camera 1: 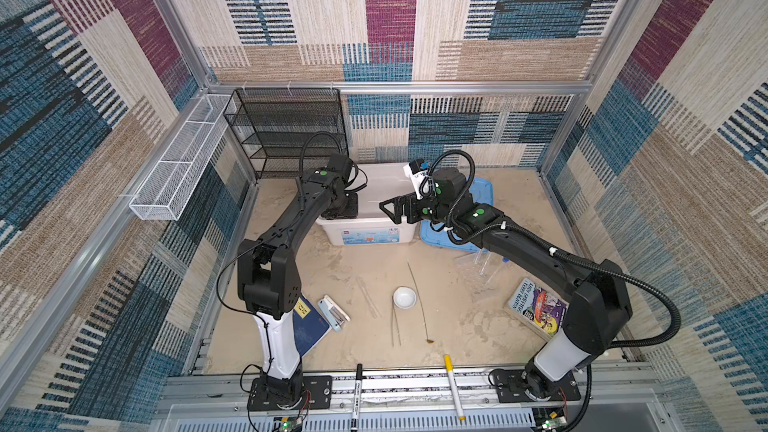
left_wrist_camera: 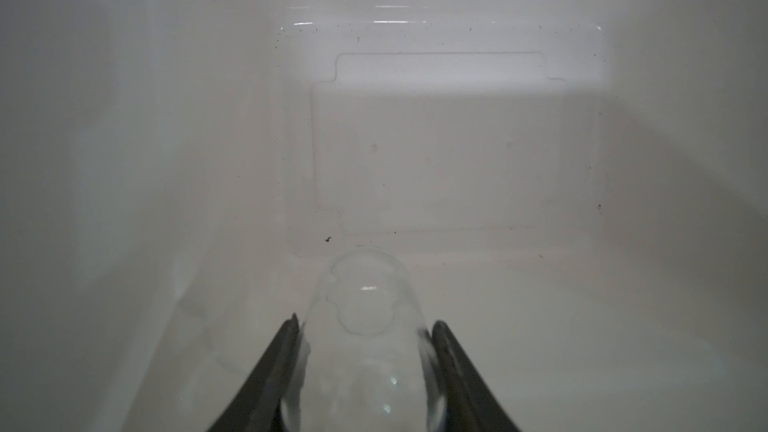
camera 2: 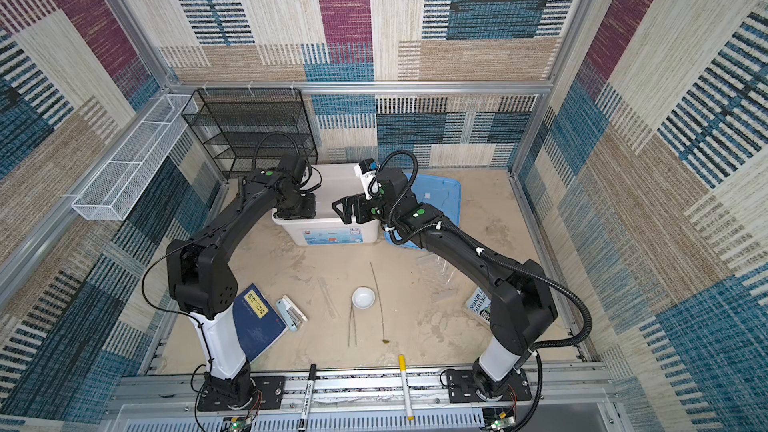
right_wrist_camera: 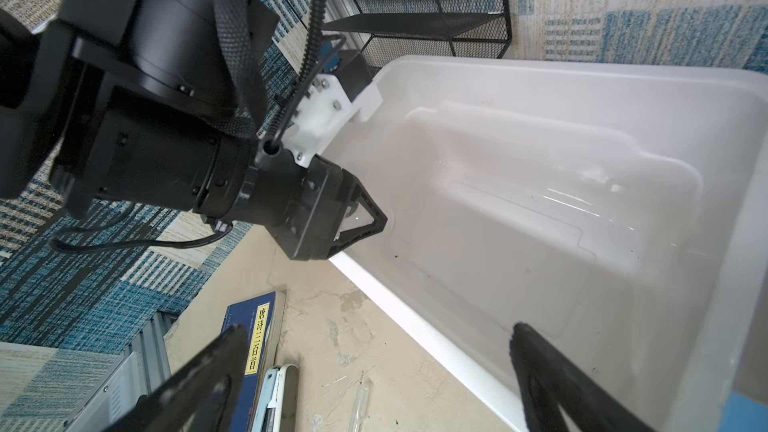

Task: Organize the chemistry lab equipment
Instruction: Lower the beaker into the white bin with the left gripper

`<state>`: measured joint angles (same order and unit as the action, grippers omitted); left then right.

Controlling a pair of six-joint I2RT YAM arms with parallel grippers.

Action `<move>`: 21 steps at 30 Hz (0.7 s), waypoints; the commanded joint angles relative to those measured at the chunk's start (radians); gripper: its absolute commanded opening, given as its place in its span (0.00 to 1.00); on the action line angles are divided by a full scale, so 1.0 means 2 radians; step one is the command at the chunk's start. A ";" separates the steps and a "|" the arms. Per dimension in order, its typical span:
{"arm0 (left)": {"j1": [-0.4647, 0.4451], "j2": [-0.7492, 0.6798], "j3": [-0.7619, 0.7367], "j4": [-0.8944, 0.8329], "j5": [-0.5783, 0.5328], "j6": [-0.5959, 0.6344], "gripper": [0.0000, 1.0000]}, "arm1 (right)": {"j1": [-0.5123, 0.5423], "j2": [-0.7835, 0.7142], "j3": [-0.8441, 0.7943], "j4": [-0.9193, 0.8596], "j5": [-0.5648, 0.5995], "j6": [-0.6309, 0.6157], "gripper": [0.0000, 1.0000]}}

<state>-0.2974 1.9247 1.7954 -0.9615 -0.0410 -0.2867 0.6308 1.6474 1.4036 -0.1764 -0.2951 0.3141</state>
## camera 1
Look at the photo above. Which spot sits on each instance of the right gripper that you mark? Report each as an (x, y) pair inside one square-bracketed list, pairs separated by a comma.
[(399, 206)]

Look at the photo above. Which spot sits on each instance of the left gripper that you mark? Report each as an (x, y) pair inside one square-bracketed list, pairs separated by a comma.
[(352, 211)]

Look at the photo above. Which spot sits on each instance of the white plastic bin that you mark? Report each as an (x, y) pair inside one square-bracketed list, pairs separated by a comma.
[(372, 226)]

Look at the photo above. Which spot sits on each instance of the white ceramic dish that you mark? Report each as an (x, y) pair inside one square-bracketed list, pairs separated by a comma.
[(405, 298)]

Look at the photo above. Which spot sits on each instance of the blue-capped test tube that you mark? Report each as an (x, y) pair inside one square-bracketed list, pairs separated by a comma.
[(481, 260), (490, 267), (498, 274)]

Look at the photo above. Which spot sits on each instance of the metal tweezers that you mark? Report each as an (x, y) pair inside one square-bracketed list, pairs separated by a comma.
[(396, 339)]

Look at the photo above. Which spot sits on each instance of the long metal spatula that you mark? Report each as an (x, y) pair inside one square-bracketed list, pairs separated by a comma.
[(428, 337)]

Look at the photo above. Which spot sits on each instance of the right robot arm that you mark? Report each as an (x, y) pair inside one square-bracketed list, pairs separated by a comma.
[(598, 301)]

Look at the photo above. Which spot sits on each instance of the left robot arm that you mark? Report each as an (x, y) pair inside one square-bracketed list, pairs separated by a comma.
[(268, 280)]

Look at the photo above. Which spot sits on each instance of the black mesh shelf rack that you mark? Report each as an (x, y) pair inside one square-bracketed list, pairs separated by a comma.
[(279, 129)]

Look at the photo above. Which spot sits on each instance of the blue notebook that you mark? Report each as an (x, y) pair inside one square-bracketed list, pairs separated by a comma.
[(309, 325)]

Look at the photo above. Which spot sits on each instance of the yellow-capped white marker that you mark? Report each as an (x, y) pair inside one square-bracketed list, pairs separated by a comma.
[(454, 388)]

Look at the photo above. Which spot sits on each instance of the black marker pen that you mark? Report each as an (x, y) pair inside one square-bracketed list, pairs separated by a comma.
[(357, 398)]

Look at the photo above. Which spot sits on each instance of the colourful treehouse paperback book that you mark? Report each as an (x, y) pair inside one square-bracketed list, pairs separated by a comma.
[(538, 308)]

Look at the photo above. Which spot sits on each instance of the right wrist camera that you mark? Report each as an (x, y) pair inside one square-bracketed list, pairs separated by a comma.
[(417, 172)]

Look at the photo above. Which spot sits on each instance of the white wire basket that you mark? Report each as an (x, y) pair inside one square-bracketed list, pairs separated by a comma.
[(166, 191)]

